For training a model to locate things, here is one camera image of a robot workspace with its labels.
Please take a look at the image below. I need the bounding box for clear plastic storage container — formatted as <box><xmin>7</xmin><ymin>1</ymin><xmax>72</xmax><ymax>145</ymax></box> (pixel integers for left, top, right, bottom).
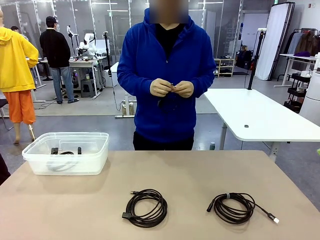
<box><xmin>21</xmin><ymin>131</ymin><xmax>110</xmax><ymax>176</ymax></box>

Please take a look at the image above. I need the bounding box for man in black jacket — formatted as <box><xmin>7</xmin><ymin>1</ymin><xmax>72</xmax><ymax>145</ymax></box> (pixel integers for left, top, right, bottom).
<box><xmin>39</xmin><ymin>15</ymin><xmax>80</xmax><ymax>105</ymax></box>

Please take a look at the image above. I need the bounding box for clothing rack with clothes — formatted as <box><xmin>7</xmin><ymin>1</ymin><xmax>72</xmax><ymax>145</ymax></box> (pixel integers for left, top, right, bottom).
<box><xmin>283</xmin><ymin>27</ymin><xmax>320</xmax><ymax>57</ymax></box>

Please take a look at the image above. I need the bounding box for grey plastic stool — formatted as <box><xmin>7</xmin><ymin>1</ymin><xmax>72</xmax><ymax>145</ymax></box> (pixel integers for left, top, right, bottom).
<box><xmin>80</xmin><ymin>79</ymin><xmax>96</xmax><ymax>98</ymax></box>

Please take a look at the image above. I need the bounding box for black background tripod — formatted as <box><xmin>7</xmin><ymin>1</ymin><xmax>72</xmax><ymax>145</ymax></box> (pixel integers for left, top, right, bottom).
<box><xmin>102</xmin><ymin>30</ymin><xmax>113</xmax><ymax>77</ymax></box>

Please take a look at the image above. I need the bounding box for background work desk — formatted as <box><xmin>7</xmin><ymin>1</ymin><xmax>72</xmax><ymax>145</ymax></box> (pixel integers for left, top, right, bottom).
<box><xmin>39</xmin><ymin>56</ymin><xmax>107</xmax><ymax>100</ymax></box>

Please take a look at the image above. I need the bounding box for white background table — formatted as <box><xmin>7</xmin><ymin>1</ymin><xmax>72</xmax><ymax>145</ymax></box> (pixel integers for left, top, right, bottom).
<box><xmin>109</xmin><ymin>61</ymin><xmax>138</xmax><ymax>119</ymax></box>

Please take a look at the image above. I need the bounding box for dark-haired background person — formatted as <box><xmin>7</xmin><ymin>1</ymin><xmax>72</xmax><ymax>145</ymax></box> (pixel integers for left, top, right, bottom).
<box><xmin>10</xmin><ymin>25</ymin><xmax>29</xmax><ymax>41</ymax></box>

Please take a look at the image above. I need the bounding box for person in blue hoodie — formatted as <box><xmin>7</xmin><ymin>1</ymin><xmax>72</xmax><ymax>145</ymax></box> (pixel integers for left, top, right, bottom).
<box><xmin>116</xmin><ymin>0</ymin><xmax>217</xmax><ymax>151</ymax></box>

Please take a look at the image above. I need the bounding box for thin black cable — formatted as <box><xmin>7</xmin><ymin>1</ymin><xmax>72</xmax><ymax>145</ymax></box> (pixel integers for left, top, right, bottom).
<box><xmin>121</xmin><ymin>188</ymin><xmax>168</xmax><ymax>229</ymax></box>

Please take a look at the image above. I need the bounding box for tall black stand pole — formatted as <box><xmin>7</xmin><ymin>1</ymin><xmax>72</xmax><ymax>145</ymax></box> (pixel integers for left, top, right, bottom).
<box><xmin>246</xmin><ymin>27</ymin><xmax>268</xmax><ymax>91</ymax></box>

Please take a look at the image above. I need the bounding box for person's right hand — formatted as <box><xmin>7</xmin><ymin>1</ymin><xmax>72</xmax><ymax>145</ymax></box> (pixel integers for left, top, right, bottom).
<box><xmin>149</xmin><ymin>78</ymin><xmax>174</xmax><ymax>98</ymax></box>

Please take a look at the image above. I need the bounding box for white folding screen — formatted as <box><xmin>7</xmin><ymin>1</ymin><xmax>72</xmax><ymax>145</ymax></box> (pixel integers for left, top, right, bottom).
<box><xmin>254</xmin><ymin>1</ymin><xmax>296</xmax><ymax>81</ymax></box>

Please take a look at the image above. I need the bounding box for small white desk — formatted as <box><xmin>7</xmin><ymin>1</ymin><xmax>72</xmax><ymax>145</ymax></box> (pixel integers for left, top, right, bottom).
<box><xmin>274</xmin><ymin>53</ymin><xmax>320</xmax><ymax>88</ymax></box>

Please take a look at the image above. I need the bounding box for person's left hand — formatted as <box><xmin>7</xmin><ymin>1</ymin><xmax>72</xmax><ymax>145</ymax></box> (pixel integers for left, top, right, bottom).
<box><xmin>172</xmin><ymin>80</ymin><xmax>195</xmax><ymax>99</ymax></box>

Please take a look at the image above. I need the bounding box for wooden shoe rack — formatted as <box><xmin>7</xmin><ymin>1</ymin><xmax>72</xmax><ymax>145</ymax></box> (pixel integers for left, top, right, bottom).
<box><xmin>213</xmin><ymin>57</ymin><xmax>236</xmax><ymax>78</ymax></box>

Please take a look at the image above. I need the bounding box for black braided cable white tip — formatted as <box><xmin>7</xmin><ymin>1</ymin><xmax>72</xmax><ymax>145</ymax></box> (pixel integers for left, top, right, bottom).
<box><xmin>206</xmin><ymin>191</ymin><xmax>280</xmax><ymax>225</ymax></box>

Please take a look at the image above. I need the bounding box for thick black power cord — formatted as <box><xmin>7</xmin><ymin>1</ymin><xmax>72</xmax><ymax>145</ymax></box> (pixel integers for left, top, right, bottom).
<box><xmin>46</xmin><ymin>146</ymin><xmax>83</xmax><ymax>173</ymax></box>

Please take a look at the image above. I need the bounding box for large white table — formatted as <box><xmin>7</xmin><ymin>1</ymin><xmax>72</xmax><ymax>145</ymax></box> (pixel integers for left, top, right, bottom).
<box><xmin>203</xmin><ymin>88</ymin><xmax>320</xmax><ymax>162</ymax></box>

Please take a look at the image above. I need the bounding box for slim white background robot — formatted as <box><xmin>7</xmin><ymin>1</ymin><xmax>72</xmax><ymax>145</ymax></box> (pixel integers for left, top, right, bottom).
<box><xmin>66</xmin><ymin>24</ymin><xmax>77</xmax><ymax>55</ymax></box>

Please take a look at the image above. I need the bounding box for black utility cart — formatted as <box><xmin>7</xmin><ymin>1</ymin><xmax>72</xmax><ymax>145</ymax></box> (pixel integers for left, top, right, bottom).
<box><xmin>283</xmin><ymin>72</ymin><xmax>312</xmax><ymax>114</ymax></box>

